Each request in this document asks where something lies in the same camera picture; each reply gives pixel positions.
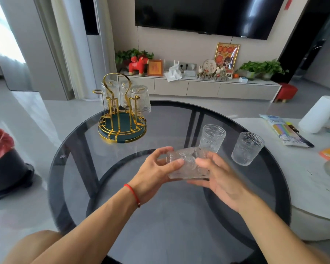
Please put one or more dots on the person's right hand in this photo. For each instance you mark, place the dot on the person's right hand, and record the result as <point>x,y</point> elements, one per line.
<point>225,181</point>

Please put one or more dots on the person's left hand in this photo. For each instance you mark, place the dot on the person's left hand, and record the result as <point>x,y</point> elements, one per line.
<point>148,178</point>

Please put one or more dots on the person's right thumb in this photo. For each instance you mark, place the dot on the person's right thumb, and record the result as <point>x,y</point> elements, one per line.
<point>206,162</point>

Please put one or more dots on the person's left thumb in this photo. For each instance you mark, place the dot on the person's left thumb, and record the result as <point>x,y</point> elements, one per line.
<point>173,166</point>

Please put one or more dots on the clear embossed glass cup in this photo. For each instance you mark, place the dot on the clear embossed glass cup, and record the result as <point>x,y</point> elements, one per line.
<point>112,92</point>
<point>124,93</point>
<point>212,137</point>
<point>247,149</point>
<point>189,167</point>
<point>141,98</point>

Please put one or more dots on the person's left forearm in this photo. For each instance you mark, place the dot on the person's left forearm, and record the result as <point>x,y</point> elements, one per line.
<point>93,230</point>

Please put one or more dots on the person's right forearm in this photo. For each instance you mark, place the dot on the person's right forearm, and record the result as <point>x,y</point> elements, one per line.
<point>275,233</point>

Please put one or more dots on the round dark glass table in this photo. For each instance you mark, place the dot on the round dark glass table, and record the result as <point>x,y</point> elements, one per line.
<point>170,217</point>

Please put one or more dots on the gold cup rack green tray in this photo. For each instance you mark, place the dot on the gold cup rack green tray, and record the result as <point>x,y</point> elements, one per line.
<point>121,126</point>

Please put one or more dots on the beige television cabinet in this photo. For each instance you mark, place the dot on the beige television cabinet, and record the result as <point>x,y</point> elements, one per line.
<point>203,89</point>

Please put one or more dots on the packet of coloured straws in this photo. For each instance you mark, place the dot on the packet of coloured straws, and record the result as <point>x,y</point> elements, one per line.
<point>284,131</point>

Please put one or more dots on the row of small figurines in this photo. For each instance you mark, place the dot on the row of small figurines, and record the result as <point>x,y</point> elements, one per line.
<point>211,75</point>

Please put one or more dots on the small blue white box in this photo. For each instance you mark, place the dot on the small blue white box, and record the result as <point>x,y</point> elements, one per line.
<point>243,79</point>

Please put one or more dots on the crumpled white tissue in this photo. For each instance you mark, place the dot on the crumpled white tissue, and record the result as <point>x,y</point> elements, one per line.
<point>173,74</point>

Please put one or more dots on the black yellow pen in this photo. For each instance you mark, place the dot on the black yellow pen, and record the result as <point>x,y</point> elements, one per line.
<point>292,126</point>

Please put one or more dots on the round decorative plate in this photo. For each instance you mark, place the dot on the round decorative plate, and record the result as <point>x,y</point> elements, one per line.
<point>209,65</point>

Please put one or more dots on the small orange framed picture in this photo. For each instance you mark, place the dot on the small orange framed picture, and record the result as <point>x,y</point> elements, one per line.
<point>155,68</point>

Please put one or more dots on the white router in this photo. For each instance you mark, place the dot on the white router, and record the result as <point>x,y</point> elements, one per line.
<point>169,65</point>

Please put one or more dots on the white marble table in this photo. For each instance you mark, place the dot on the white marble table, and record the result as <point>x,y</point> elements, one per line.
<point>305,184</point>

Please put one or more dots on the green potted plant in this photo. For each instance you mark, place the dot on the green potted plant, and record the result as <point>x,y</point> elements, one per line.
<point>250,68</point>
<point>272,68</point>
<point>126,54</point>

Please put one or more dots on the red horse figurine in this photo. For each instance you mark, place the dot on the red horse figurine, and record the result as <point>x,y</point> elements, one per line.
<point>137,65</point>

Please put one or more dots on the red stool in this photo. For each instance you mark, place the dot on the red stool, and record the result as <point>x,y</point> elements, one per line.
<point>286,92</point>

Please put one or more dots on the large gold framed picture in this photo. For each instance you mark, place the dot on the large gold framed picture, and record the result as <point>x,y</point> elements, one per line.
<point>227,54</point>

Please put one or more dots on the white paper towel roll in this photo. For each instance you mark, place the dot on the white paper towel roll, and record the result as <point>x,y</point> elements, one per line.
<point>317,115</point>

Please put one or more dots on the cream curtain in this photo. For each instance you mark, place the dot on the cream curtain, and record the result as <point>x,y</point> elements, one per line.
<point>74,46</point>

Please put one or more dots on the person's leg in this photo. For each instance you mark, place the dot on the person's leg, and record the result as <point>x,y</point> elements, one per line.
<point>30,247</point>

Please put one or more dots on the black bin with red bag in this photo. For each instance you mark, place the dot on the black bin with red bag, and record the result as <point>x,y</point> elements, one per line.
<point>5,167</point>

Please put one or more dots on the red hanging ornament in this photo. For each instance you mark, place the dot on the red hanging ornament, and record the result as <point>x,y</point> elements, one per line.
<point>288,2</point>

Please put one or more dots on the wall power socket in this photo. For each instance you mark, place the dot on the wall power socket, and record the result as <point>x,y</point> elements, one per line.
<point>189,65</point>

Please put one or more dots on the black wall television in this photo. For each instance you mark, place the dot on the black wall television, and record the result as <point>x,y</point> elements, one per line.
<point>209,13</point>

